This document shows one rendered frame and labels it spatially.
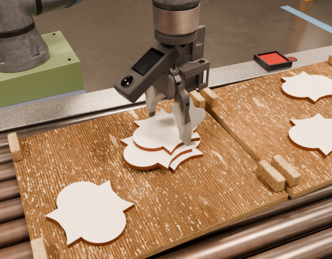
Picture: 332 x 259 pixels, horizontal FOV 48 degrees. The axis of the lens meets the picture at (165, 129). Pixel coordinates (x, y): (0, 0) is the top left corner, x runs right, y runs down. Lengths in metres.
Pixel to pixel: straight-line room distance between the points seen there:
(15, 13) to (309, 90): 0.72
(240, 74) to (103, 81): 1.89
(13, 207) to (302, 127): 0.57
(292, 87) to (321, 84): 0.08
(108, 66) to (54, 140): 2.28
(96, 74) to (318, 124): 2.28
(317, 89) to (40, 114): 0.65
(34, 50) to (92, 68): 1.99
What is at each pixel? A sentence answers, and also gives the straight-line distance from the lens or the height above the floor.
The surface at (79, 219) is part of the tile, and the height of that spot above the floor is 0.95.
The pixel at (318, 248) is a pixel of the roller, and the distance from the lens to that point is 0.64.
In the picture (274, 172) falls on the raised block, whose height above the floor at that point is 0.96.
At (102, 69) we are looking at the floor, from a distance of 3.00.
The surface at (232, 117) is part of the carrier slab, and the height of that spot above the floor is 0.94.
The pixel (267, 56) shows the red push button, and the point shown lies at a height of 0.93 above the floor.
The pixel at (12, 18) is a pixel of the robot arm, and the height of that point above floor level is 1.07.
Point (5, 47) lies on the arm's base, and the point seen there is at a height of 1.01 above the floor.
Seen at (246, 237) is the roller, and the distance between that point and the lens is 0.62.
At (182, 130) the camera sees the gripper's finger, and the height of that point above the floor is 1.00.
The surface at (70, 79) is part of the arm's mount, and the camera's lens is 1.03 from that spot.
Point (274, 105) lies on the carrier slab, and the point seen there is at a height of 0.94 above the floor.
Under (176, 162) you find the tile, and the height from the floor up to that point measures 0.95.
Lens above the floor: 1.41
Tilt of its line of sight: 38 degrees down
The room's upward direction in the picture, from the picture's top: straight up
